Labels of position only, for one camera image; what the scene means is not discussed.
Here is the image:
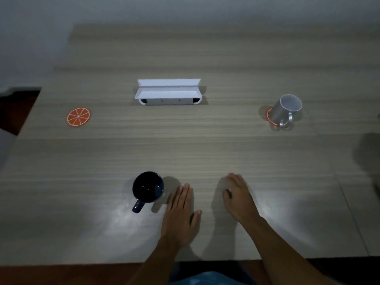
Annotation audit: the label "person's right hand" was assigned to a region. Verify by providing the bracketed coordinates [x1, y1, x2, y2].
[222, 172, 262, 226]

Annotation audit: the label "person's left hand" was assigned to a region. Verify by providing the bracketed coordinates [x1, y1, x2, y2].
[160, 183, 203, 249]

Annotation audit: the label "dark blue mug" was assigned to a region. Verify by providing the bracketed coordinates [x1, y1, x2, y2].
[131, 171, 165, 214]

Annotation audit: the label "orange slice coaster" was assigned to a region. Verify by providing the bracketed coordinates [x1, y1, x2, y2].
[266, 107, 291, 129]
[66, 107, 91, 127]

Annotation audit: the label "silver metal mug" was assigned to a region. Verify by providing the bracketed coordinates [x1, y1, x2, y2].
[268, 94, 303, 128]

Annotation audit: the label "person's right forearm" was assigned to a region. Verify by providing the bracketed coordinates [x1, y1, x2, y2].
[242, 216, 336, 285]

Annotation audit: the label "person's blue shorts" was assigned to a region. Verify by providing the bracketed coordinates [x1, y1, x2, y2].
[169, 271, 247, 285]

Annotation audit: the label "white box with open lid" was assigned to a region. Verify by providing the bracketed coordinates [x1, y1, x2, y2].
[134, 78, 203, 106]

